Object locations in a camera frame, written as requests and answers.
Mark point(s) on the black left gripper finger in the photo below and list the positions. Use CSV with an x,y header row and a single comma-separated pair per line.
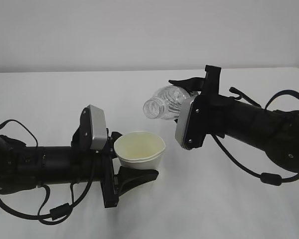
x,y
129,178
115,135

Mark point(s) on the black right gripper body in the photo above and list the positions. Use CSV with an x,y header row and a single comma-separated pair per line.
x,y
209,106

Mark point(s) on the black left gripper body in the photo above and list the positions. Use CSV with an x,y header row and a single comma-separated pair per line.
x,y
101,169

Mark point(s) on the clear water bottle green label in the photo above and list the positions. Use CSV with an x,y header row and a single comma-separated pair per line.
x,y
166,103

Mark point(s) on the white paper cup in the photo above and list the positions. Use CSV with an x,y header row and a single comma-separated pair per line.
x,y
140,150

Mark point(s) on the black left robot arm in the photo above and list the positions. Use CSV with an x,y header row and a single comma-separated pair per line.
x,y
24,168

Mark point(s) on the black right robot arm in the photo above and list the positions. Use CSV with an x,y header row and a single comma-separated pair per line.
x,y
237,116

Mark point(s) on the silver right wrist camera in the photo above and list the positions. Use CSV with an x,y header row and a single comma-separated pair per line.
x,y
186,134

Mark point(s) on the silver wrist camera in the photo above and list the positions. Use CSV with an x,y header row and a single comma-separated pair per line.
x,y
92,129
186,134

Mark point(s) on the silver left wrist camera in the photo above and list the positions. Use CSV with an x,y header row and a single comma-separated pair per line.
x,y
92,129

